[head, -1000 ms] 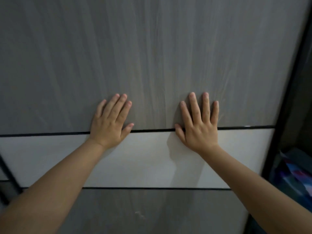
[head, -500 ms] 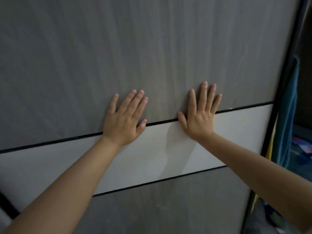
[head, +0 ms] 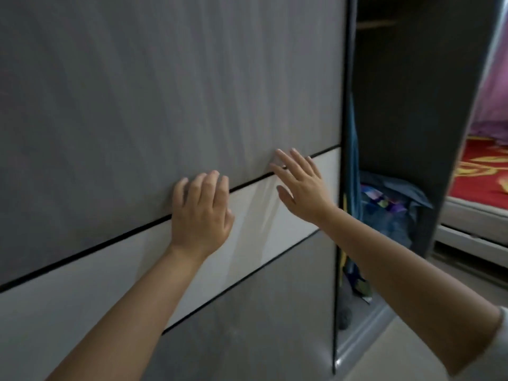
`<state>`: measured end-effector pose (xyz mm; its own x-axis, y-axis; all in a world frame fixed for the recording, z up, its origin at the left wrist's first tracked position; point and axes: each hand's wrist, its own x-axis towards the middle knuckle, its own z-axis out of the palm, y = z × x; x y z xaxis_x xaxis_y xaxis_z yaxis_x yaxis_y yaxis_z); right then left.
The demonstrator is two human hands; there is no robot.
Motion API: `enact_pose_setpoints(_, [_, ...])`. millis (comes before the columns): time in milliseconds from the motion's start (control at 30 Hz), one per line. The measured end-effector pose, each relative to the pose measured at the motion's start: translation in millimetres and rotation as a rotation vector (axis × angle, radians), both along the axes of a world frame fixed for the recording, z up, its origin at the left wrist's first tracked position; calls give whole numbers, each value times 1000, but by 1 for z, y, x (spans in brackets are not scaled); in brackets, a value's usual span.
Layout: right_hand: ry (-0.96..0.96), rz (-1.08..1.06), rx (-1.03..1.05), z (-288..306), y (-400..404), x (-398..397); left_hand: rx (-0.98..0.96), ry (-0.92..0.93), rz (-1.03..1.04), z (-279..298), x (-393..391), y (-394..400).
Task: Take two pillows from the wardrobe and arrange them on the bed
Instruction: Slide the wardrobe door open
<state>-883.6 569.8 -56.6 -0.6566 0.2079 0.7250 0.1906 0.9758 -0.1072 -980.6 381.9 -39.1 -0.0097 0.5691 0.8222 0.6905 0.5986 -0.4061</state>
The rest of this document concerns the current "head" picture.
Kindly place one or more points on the person's right hand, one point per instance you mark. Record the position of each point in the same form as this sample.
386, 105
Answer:
307, 190

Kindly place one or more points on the person's left hand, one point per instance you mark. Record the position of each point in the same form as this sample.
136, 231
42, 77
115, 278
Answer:
200, 218

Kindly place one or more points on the light blue pillow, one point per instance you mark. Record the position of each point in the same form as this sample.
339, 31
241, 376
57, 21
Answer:
397, 230

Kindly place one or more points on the grey sliding wardrobe door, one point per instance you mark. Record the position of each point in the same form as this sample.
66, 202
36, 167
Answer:
139, 95

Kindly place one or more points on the grey wardrobe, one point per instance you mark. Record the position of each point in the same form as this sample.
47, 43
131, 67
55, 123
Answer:
408, 95

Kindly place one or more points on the person's left forearm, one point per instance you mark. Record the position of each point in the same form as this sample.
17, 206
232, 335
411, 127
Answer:
131, 325

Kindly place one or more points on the person's right forearm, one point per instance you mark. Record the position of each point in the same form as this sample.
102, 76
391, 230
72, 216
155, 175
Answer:
412, 289

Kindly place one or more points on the blue hanging garment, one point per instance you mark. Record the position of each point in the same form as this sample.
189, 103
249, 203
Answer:
351, 154

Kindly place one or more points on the red floral blanket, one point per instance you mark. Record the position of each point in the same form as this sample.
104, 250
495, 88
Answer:
480, 178

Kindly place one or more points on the pink curtain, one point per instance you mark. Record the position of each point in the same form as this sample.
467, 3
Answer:
494, 103

